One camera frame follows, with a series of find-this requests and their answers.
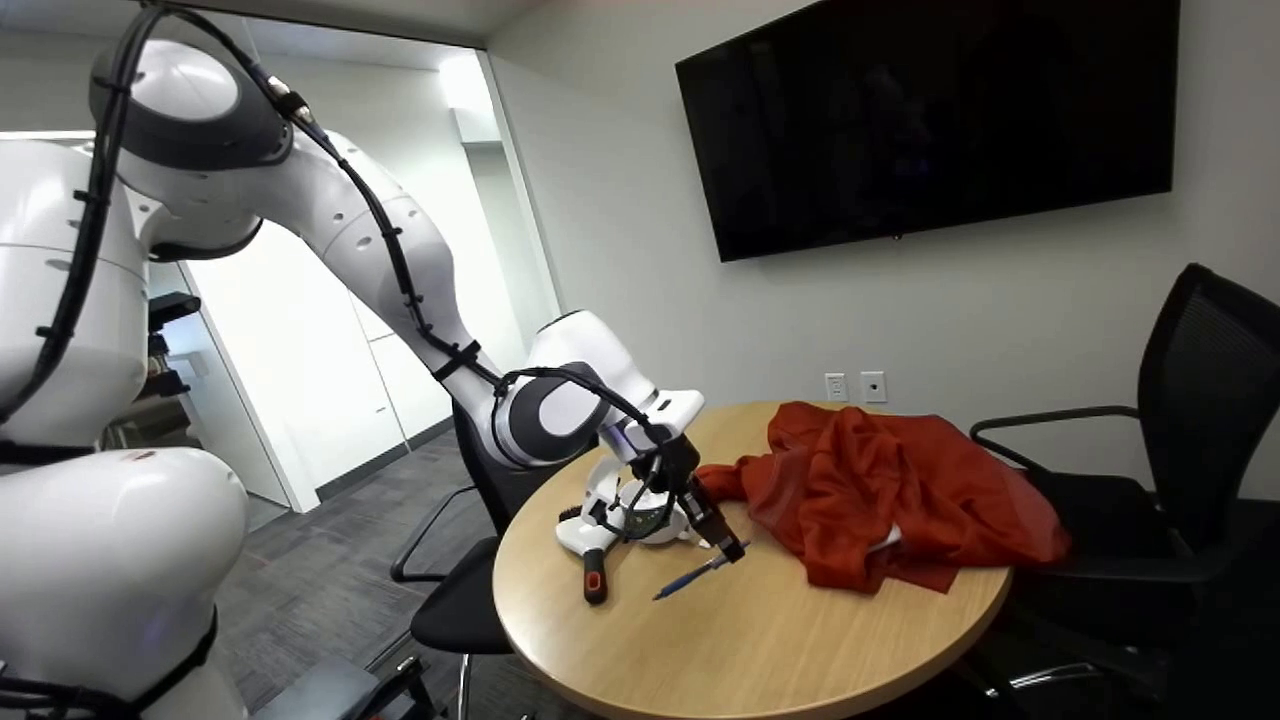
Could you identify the red cloth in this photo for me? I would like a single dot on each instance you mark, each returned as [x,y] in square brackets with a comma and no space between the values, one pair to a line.
[906,493]

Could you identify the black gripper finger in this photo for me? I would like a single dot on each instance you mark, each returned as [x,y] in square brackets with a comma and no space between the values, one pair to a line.
[725,524]
[704,518]

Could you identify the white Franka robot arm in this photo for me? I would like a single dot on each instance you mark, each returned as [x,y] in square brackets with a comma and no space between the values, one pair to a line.
[123,563]

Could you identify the white wall outlet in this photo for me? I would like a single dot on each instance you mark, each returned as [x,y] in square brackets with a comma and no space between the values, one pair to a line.
[875,385]
[837,385]

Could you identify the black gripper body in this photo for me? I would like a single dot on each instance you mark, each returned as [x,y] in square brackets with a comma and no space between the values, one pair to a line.
[668,465]

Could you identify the black chair ribbed back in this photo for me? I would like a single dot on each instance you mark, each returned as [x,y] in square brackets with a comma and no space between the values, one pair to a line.
[467,602]

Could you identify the black wall television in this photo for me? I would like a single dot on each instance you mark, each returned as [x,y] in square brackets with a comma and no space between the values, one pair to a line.
[932,120]

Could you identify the black pen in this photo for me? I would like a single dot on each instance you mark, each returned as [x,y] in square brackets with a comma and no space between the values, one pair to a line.
[691,576]

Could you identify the white cabinet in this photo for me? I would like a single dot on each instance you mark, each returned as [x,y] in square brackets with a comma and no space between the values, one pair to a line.
[307,375]

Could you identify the white green ceramic pot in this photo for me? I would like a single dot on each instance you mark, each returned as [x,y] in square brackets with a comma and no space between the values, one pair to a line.
[650,521]

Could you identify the black mesh chair narrow back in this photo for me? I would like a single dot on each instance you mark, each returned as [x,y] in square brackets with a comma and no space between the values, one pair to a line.
[1202,403]

